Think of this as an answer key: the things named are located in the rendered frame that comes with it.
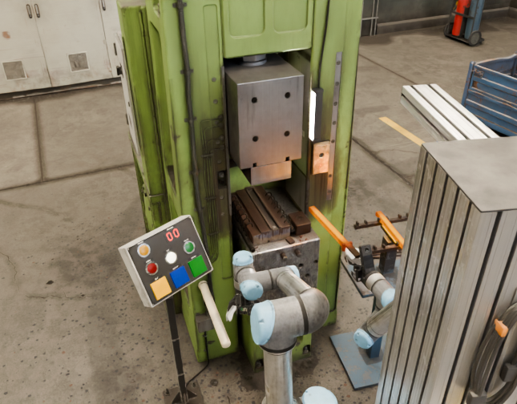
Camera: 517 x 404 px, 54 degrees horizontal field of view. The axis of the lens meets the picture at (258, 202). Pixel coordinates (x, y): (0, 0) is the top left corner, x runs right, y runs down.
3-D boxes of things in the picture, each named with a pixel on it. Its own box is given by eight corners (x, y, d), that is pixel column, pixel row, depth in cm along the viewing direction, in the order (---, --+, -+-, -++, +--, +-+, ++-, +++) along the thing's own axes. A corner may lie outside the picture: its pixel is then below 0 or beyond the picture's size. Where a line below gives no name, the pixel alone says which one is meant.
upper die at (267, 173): (291, 178, 240) (291, 160, 235) (251, 186, 235) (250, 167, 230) (260, 140, 274) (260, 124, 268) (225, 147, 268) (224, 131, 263)
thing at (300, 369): (333, 380, 296) (333, 378, 295) (238, 410, 280) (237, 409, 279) (304, 331, 327) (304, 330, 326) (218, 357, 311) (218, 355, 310)
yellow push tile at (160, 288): (172, 291, 219) (164, 275, 218) (158, 300, 214) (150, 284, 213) (170, 291, 220) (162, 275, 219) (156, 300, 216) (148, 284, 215)
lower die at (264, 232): (289, 237, 260) (289, 224, 255) (252, 246, 254) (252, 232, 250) (261, 196, 293) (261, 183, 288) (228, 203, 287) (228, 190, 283)
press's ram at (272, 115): (317, 155, 239) (322, 72, 217) (240, 170, 228) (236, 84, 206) (284, 120, 272) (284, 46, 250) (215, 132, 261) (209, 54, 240)
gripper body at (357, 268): (349, 273, 214) (364, 292, 205) (350, 257, 210) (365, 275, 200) (365, 269, 216) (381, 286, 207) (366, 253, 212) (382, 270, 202)
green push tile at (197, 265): (207, 269, 230) (201, 254, 229) (194, 278, 226) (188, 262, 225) (205, 269, 232) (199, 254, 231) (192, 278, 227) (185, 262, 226)
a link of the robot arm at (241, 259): (235, 264, 185) (230, 250, 192) (236, 287, 191) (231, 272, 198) (256, 260, 187) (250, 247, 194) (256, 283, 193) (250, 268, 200)
